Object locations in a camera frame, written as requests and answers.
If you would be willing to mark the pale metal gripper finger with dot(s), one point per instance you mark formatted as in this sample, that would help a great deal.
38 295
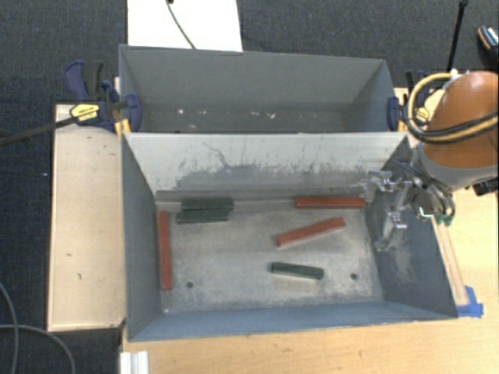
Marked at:
377 187
390 230

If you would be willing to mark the red-brown flat block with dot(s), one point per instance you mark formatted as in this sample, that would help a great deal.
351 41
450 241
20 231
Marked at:
310 232
329 202
165 251

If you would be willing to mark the dark green flat block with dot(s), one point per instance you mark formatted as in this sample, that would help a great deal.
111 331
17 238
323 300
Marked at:
207 203
297 270
202 216

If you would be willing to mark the grey metal bin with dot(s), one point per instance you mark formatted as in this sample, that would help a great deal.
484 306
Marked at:
249 255

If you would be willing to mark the pale wood flat board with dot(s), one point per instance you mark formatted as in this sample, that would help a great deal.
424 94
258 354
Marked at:
85 228

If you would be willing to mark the black cylinder on white bracket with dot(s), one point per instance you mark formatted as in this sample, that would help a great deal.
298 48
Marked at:
485 187

